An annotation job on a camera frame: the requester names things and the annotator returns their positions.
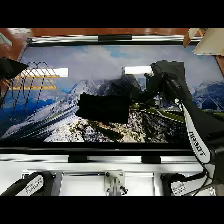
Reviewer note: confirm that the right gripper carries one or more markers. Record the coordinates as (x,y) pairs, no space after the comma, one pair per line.
(154,85)

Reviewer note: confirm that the black garment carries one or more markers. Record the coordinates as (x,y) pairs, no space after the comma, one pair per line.
(103,108)

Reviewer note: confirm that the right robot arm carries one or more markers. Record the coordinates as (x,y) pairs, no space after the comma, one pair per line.
(196,128)

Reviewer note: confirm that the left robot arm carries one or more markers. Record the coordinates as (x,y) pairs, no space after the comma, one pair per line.
(31,185)

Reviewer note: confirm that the cardboard box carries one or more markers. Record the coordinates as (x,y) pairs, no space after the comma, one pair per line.
(210,41)

